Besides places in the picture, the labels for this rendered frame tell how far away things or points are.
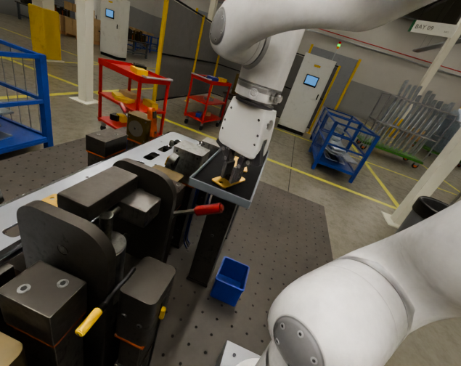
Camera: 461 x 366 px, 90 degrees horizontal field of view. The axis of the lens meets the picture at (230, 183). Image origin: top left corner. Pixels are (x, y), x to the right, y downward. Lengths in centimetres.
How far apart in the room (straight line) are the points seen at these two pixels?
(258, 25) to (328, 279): 32
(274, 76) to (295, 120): 665
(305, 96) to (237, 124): 657
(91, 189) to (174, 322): 53
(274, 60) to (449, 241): 32
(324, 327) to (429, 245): 13
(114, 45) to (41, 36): 372
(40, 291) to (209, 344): 54
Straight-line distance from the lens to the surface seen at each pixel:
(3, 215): 66
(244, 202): 47
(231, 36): 37
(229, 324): 84
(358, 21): 36
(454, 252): 28
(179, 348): 78
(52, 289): 36
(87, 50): 477
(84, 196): 37
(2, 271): 57
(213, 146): 100
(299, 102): 702
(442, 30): 1301
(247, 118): 45
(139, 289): 39
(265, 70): 42
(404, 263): 36
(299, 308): 29
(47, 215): 34
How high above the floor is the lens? 140
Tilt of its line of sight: 28 degrees down
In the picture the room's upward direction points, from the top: 19 degrees clockwise
